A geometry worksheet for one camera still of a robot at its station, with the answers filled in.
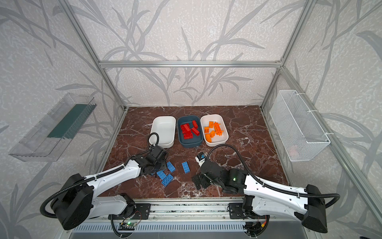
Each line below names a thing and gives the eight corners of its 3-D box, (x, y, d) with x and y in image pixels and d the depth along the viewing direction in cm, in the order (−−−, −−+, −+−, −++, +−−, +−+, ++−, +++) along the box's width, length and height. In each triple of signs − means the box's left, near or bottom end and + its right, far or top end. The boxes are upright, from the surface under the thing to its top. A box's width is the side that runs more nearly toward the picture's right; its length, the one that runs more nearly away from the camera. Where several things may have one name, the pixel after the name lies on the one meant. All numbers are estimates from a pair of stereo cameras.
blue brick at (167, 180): (161, 183, 85) (161, 182, 83) (169, 174, 88) (169, 173, 86) (166, 187, 83) (165, 186, 82) (174, 178, 87) (173, 177, 85)
